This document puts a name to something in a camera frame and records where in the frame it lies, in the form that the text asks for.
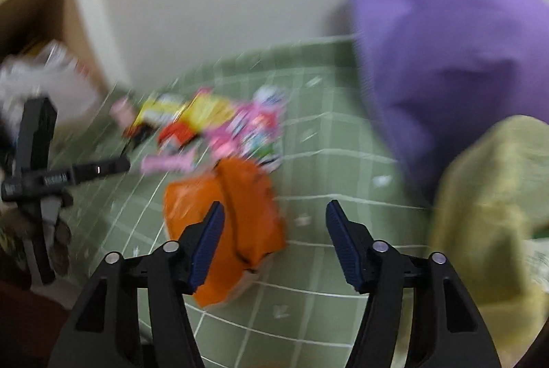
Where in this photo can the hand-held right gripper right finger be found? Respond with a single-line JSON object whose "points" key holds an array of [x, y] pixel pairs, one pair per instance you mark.
{"points": [[343, 248]]}

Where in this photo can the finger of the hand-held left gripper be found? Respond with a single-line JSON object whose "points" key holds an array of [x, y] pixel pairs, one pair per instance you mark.
{"points": [[36, 132], [101, 169]]}

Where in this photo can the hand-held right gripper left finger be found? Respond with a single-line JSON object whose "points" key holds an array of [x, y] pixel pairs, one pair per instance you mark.
{"points": [[209, 241]]}

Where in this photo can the orange snack bag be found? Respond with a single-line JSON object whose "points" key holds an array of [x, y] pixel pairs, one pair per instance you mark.
{"points": [[248, 213]]}

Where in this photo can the pink caterpillar candy packet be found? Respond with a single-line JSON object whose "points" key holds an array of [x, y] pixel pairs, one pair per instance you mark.
{"points": [[167, 163]]}

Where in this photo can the yellow snack packet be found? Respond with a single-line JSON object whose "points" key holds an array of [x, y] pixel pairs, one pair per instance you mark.
{"points": [[188, 110]]}

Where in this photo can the white plastic bag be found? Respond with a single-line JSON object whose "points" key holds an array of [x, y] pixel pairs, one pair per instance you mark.
{"points": [[34, 80]]}

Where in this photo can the pink cup with lid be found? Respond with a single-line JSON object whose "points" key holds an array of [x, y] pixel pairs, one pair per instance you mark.
{"points": [[123, 110]]}

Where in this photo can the red snack packet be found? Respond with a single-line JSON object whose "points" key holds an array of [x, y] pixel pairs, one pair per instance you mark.
{"points": [[176, 136]]}

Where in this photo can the green checked bedsheet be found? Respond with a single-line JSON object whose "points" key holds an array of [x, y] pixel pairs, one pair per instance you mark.
{"points": [[326, 136]]}

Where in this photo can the wooden shelf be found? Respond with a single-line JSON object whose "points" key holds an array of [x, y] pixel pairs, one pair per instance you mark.
{"points": [[25, 12]]}

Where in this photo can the pink printed snack packet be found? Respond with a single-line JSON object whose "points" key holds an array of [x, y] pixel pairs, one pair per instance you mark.
{"points": [[253, 127]]}

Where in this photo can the olive green packet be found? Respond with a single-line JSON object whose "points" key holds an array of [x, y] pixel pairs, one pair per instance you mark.
{"points": [[484, 200]]}

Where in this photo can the purple bag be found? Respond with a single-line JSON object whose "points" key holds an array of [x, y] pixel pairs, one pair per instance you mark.
{"points": [[437, 50]]}

